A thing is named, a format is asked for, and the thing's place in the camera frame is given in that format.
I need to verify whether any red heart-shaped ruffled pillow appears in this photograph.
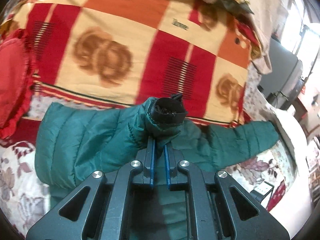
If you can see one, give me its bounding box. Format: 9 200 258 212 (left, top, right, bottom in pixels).
1 29 37 139

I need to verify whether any green quilted puffer jacket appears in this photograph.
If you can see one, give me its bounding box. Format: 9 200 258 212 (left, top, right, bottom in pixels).
34 93 280 240

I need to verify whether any dark grey cabinet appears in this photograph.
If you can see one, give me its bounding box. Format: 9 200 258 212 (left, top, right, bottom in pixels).
258 38 302 110

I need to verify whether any red checkered rose blanket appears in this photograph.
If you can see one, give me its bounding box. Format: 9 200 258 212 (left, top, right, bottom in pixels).
1 0 260 127

